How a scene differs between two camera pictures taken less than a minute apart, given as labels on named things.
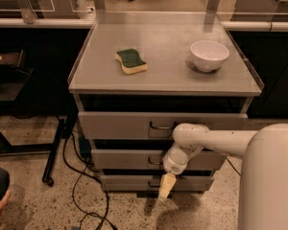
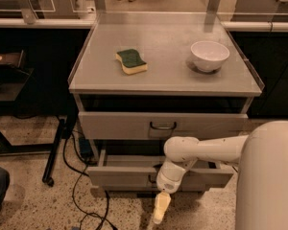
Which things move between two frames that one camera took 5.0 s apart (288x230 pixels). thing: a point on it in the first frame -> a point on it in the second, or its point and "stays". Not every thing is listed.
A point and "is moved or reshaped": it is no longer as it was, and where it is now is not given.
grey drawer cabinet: (139, 75) stays
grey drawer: (153, 159) is moved or reshaped
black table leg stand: (50, 149) stays
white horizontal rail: (226, 25) stays
